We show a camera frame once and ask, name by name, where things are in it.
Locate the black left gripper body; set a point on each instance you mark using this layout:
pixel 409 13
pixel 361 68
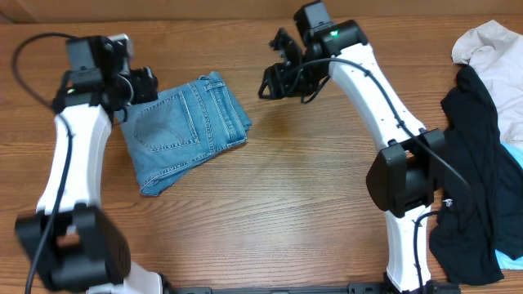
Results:
pixel 143 88

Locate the brown cardboard back panel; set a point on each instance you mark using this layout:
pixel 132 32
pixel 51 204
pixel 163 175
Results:
pixel 78 11

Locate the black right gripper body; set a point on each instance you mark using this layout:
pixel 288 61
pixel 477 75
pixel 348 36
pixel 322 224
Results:
pixel 301 82

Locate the light blue denim jeans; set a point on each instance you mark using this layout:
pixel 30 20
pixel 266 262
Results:
pixel 185 127

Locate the black garment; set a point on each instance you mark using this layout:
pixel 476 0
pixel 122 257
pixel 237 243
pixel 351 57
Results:
pixel 465 237

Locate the light blue cloth piece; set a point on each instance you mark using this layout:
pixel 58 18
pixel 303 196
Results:
pixel 509 209

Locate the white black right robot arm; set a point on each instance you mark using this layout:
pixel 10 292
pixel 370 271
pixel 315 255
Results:
pixel 405 173

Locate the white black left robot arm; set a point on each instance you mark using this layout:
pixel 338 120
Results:
pixel 71 244

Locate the white beige garment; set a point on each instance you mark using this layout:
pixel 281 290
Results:
pixel 495 53

